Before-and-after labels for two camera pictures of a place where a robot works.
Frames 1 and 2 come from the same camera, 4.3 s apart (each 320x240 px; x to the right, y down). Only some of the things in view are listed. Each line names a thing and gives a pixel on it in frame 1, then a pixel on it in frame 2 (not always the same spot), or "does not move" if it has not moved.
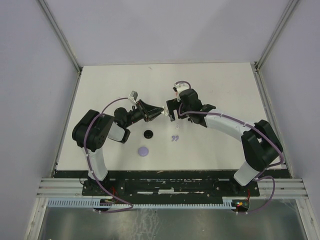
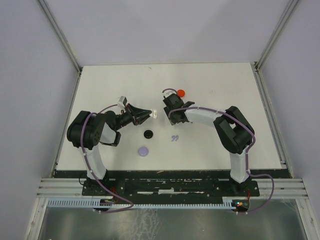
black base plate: (169, 184) does not move
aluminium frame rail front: (285, 188) does not move
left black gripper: (146, 110) → (137, 115)
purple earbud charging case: (143, 151) does not move
